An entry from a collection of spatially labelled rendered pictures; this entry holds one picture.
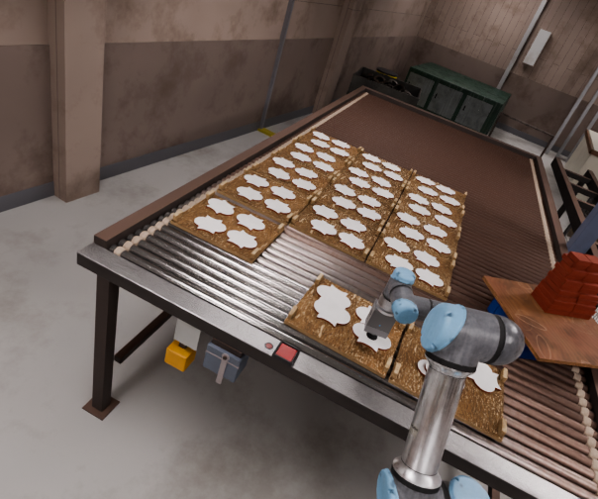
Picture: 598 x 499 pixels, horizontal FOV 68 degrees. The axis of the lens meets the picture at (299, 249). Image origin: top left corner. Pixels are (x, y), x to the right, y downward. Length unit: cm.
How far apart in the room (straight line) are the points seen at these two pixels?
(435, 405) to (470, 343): 16
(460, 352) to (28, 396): 204
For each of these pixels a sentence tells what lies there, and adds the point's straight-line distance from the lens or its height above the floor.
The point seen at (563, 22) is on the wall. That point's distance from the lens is 1091.
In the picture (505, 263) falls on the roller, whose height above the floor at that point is 92.
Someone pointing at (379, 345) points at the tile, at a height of 99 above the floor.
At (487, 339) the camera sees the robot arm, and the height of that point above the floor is 149.
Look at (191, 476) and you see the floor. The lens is 232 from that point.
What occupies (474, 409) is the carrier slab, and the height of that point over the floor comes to 94.
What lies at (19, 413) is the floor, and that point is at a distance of 251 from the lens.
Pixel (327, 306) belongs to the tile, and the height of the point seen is 95.
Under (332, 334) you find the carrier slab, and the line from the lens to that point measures 169.
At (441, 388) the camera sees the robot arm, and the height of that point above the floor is 136.
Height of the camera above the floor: 206
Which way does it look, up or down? 33 degrees down
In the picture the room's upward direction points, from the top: 19 degrees clockwise
